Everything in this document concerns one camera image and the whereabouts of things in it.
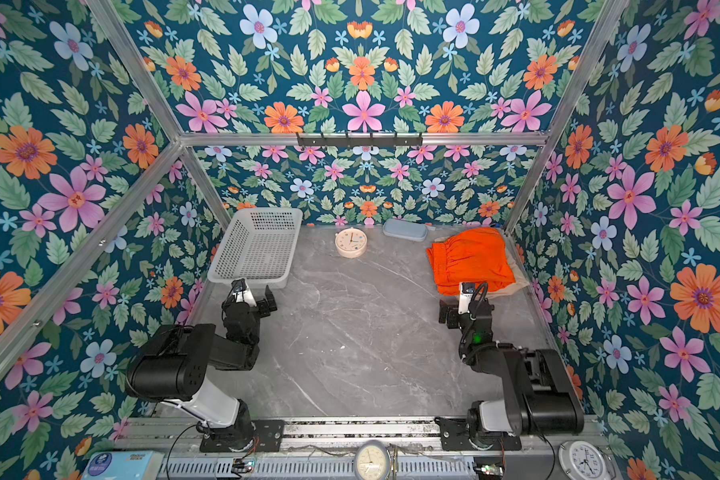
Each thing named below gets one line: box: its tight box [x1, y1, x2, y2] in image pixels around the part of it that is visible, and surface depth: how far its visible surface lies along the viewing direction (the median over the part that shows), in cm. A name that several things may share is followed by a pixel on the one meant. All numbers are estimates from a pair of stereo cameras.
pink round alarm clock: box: [335, 227, 368, 259], surface depth 113 cm
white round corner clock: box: [558, 440, 616, 480], surface depth 69 cm
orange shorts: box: [426, 227, 516, 296], surface depth 103 cm
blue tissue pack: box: [82, 451, 165, 480], surface depth 67 cm
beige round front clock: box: [354, 440, 389, 480], surface depth 68 cm
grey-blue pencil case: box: [382, 218, 428, 242], surface depth 120 cm
